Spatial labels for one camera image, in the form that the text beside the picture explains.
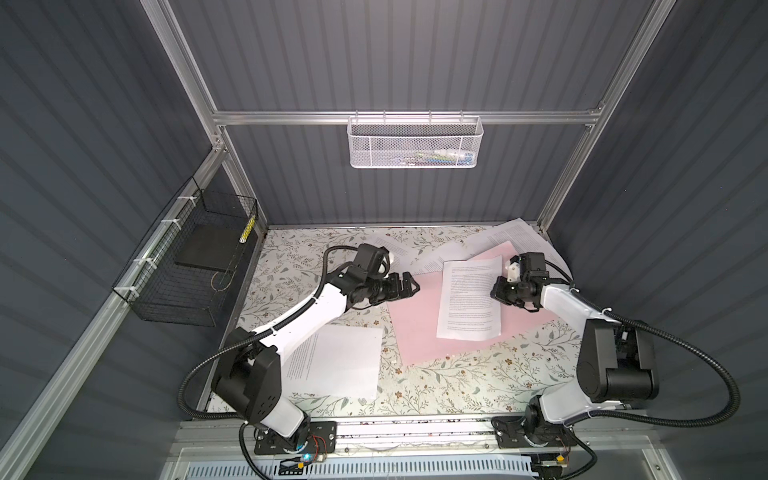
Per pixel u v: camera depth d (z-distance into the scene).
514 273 0.84
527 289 0.69
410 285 0.74
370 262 0.65
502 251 1.00
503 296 0.83
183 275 0.73
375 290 0.69
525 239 1.19
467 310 0.94
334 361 0.91
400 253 1.13
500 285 0.84
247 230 0.81
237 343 0.42
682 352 0.41
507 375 0.83
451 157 0.91
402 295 0.72
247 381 0.43
